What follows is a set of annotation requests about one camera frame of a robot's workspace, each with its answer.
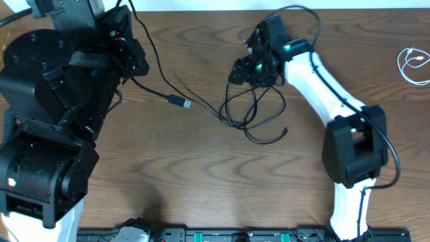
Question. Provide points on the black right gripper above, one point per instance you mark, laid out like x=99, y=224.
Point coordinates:
x=242, y=68

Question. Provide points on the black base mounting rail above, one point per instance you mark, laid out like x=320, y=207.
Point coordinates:
x=188, y=235

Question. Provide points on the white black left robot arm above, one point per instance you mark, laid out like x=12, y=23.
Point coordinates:
x=60, y=84

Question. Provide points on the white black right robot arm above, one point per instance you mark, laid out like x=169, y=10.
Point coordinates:
x=355, y=146

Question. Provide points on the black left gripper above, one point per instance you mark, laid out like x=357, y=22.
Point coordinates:
x=119, y=24

